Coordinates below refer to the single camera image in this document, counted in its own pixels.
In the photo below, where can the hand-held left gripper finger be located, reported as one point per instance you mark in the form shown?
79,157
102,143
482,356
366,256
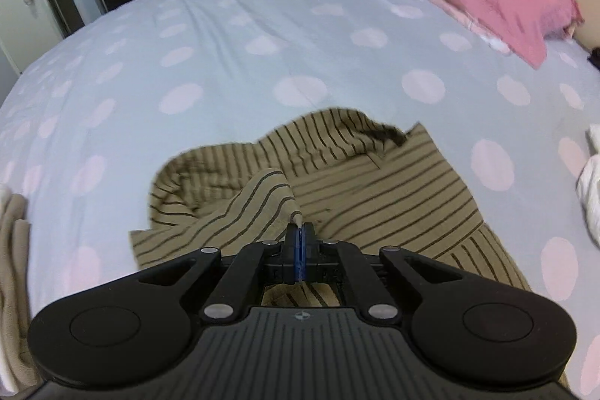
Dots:
307,250
295,250

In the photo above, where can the tan striped shirt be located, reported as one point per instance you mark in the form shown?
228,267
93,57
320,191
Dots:
398,194

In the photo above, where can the bed with dotted sheet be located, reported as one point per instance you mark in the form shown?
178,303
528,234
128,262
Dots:
234,76

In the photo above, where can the pale printed pillow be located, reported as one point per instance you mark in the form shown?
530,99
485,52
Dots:
468,23

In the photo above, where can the beige folded cloth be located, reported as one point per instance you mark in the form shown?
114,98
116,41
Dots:
16,269

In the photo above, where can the white crumpled garment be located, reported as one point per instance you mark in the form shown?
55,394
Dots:
590,184

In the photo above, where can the black crumpled garment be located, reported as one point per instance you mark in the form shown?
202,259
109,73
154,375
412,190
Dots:
595,58

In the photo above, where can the white room door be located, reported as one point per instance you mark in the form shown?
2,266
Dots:
23,20

